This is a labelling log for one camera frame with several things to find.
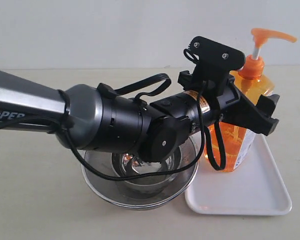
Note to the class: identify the orange pump soap bottle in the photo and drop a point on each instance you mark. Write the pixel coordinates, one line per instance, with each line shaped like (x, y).
(252, 82)

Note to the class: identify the steel mesh strainer basket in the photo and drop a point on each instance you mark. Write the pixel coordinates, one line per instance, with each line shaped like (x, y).
(110, 192)

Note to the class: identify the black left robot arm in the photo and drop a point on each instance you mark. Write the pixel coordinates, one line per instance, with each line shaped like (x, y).
(120, 121)

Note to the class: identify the white plastic tray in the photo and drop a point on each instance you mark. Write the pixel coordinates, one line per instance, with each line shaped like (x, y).
(255, 188)

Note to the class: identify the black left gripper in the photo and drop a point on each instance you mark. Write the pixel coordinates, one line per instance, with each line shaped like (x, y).
(234, 108)

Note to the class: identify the stainless steel bowl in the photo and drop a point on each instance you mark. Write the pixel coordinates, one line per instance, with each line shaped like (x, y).
(125, 165)

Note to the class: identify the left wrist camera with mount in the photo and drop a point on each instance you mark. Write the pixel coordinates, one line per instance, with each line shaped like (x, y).
(213, 63)

